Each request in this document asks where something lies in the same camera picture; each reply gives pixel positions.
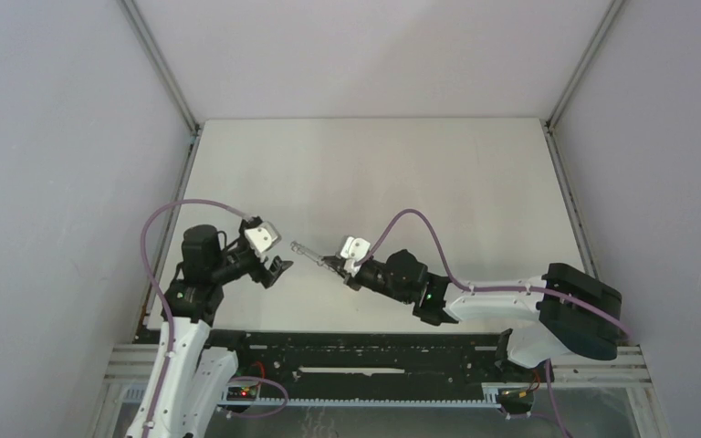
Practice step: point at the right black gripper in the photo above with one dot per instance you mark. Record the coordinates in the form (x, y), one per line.
(338, 264)

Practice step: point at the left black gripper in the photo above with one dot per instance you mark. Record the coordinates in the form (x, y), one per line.
(259, 273)

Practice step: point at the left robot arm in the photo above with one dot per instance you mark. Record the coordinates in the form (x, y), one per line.
(188, 377)

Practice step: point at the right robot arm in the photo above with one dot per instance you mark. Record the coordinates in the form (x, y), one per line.
(566, 310)

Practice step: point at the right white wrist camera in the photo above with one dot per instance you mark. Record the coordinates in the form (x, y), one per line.
(354, 250)

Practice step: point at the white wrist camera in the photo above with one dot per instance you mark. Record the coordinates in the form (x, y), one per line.
(354, 250)
(262, 237)

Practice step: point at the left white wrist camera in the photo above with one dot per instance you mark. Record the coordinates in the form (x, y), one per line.
(262, 237)

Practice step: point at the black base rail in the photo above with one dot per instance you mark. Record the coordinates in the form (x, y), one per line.
(377, 367)

